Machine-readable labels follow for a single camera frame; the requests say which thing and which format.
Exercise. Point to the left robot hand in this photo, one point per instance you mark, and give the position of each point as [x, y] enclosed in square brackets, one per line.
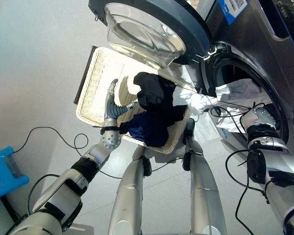
[110, 110]

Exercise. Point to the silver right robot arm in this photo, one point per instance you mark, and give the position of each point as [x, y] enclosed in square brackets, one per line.
[276, 159]

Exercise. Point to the silver right robot leg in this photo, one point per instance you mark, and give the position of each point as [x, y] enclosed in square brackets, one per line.
[203, 186]

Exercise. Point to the blue label sticker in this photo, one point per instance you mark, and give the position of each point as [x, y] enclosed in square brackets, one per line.
[232, 9]

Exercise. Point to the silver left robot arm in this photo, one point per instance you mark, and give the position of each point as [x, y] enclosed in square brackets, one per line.
[63, 186]

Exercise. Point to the small blue white label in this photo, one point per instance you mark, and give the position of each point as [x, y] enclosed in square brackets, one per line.
[224, 134]

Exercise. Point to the white garment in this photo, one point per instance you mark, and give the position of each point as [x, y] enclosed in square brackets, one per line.
[237, 95]

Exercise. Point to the dark grey washing machine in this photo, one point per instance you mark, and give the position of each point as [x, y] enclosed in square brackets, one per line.
[264, 49]

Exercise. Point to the shiny blue garment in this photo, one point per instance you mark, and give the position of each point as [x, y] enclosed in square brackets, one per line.
[137, 127]

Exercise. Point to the silver left robot leg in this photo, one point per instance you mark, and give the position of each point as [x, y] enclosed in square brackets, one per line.
[127, 195]

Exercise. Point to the silver robot leg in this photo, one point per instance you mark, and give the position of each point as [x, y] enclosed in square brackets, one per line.
[127, 195]
[203, 186]

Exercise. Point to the black navy garment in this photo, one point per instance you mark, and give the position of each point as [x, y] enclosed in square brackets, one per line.
[156, 98]

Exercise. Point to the white wicker laundry basket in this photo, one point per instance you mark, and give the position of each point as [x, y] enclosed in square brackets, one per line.
[95, 83]

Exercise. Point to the blue plastic box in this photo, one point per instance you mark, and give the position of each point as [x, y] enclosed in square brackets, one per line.
[5, 171]

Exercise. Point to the round washing machine door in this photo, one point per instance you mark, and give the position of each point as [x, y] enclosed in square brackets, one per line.
[166, 22]

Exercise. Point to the dark brown board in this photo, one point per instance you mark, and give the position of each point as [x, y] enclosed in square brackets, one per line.
[84, 73]

